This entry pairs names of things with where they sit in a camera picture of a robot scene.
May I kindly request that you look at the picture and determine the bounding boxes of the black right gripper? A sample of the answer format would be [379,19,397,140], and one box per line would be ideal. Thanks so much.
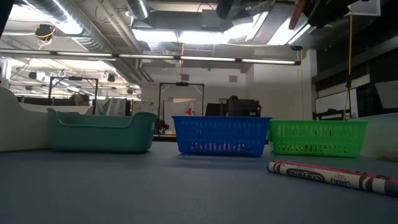
[303,0,371,29]

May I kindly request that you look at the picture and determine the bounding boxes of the orange crayon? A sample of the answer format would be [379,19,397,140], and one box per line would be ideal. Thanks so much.
[288,0,308,30]

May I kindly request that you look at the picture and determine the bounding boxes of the pink crayon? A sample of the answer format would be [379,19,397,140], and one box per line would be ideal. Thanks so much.
[273,159,398,185]

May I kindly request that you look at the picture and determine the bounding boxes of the grey crayon white wrapper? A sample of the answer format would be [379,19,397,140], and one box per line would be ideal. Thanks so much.
[266,161,398,197]

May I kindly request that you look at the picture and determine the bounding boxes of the whiteboard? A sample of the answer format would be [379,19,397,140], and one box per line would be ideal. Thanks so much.
[315,88,359,116]

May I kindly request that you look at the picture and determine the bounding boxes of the green slotted plastic basket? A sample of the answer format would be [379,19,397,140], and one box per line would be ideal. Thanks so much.
[269,119,369,158]

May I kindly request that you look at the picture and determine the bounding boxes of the black computer monitors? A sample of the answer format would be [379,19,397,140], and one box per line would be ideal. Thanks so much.
[205,98,262,118]

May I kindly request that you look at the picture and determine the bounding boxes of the clear plastic bin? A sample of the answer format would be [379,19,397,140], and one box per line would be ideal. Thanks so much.
[360,112,398,162]

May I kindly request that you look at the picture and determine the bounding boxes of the blue slotted plastic basket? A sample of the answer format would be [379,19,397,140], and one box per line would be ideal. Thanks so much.
[171,115,273,157]

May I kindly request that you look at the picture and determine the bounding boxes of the grey cloth cover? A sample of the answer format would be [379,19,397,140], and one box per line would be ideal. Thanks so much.
[96,98,127,116]

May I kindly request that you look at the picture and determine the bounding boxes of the teal plastic bin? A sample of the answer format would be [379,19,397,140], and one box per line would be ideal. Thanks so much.
[46,108,158,154]

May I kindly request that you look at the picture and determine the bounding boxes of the white plastic bin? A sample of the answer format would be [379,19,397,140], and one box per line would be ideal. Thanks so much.
[0,86,94,152]

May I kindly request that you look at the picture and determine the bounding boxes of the yellow hanging cord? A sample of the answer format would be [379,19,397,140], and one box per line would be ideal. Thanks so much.
[343,14,354,121]

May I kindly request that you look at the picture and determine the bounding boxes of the black metal frame stand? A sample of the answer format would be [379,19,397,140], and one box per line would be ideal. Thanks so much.
[48,76,100,116]
[157,81,205,135]

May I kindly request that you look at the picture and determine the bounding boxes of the yellow cord reel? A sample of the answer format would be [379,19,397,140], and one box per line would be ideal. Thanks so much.
[33,24,57,51]

